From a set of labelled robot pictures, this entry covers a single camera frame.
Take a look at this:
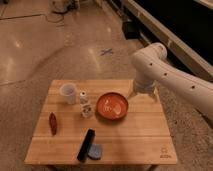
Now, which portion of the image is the blue grey sponge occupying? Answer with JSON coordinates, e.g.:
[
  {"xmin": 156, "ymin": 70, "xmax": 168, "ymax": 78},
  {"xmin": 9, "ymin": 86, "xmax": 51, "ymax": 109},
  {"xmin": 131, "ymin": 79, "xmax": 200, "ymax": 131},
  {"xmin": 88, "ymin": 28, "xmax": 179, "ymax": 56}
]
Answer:
[{"xmin": 88, "ymin": 144, "xmax": 102, "ymax": 160}]

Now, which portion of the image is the black box on floor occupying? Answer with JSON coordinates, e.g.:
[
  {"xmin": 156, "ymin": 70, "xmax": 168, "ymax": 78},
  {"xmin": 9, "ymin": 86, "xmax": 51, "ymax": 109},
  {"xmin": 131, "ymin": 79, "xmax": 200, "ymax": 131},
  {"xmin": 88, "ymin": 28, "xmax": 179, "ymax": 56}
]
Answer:
[{"xmin": 122, "ymin": 22, "xmax": 140, "ymax": 39}]

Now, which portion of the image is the dark red chili pepper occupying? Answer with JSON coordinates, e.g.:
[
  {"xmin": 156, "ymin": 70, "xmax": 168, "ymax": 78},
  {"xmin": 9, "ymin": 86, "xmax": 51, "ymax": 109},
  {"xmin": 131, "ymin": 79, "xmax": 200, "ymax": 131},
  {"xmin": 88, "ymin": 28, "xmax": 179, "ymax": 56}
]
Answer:
[{"xmin": 49, "ymin": 113, "xmax": 57, "ymax": 136}]

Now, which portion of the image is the translucent plastic cup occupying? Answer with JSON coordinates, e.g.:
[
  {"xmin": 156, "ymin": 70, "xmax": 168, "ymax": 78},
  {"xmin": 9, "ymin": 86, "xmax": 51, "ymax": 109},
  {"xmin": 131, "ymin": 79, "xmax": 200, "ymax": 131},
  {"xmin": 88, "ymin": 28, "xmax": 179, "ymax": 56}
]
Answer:
[{"xmin": 59, "ymin": 83, "xmax": 77, "ymax": 105}]

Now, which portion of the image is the wooden table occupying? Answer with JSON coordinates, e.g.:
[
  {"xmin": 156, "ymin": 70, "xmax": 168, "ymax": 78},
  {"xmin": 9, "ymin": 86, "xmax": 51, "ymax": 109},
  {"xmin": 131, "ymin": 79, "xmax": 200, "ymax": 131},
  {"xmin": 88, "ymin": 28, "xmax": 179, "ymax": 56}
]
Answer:
[{"xmin": 25, "ymin": 80, "xmax": 177, "ymax": 165}]

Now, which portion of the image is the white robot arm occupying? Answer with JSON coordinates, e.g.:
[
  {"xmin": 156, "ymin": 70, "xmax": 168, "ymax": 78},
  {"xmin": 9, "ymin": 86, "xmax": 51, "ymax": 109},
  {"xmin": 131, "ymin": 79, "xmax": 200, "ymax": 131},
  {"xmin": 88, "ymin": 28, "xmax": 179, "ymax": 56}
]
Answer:
[{"xmin": 131, "ymin": 42, "xmax": 213, "ymax": 121}]

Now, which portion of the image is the black rectangular block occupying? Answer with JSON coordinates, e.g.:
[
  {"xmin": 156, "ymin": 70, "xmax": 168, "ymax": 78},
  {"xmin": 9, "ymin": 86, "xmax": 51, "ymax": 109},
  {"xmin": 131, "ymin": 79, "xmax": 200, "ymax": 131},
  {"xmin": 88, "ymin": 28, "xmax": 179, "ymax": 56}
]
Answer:
[{"xmin": 77, "ymin": 129, "xmax": 95, "ymax": 162}]

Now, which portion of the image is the orange bowl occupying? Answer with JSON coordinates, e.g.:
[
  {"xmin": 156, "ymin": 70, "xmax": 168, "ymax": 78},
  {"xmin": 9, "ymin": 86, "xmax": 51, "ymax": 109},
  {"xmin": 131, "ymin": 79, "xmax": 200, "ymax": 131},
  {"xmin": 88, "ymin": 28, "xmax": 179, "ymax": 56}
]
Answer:
[{"xmin": 96, "ymin": 92, "xmax": 129, "ymax": 120}]

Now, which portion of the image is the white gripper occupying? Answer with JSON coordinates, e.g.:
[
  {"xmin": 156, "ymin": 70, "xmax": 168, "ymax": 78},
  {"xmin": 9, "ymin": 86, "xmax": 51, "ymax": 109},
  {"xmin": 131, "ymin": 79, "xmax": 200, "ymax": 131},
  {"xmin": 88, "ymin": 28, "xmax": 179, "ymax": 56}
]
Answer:
[{"xmin": 127, "ymin": 78, "xmax": 158, "ymax": 102}]

